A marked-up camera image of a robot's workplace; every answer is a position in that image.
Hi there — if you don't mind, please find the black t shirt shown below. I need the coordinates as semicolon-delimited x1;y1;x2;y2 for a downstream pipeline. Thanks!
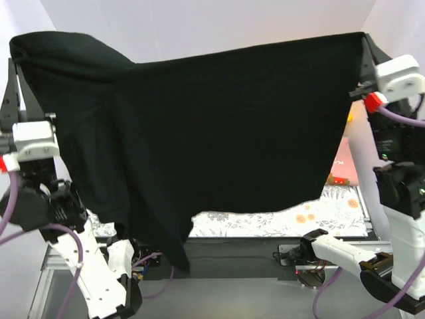
9;31;363;272

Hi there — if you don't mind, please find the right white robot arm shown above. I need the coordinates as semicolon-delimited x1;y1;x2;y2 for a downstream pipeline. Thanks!
288;34;424;318

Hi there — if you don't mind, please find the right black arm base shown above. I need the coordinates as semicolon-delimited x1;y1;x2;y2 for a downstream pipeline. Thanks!
272;245;320;266

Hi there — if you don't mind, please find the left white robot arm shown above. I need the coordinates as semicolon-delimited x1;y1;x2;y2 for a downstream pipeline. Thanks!
1;61;142;318

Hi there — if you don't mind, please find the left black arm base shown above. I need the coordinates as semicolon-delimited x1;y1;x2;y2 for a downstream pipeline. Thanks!
132;245;163;268

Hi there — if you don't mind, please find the folded pink t shirt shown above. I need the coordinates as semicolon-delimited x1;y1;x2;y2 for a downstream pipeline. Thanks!
326;137;359;186

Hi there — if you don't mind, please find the floral table mat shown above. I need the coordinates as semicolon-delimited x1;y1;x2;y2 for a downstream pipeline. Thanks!
84;184;369;239

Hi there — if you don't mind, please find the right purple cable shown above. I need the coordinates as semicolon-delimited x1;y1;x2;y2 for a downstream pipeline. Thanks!
313;106;425;319

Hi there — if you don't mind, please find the purple cable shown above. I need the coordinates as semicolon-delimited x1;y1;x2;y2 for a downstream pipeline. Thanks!
0;171;175;319
313;106;425;319

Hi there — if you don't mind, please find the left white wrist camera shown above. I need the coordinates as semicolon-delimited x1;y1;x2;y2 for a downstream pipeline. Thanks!
1;121;60;173

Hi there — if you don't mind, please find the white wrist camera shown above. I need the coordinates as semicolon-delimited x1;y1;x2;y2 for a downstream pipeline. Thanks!
364;54;424;113
1;121;60;173

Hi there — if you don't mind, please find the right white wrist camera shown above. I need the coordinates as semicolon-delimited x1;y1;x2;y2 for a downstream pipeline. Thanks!
364;54;424;113

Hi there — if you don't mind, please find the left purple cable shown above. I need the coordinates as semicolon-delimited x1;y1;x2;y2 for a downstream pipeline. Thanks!
0;171;175;319

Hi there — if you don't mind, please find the aluminium frame rail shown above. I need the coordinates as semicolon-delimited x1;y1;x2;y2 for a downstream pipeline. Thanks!
40;241;399;272

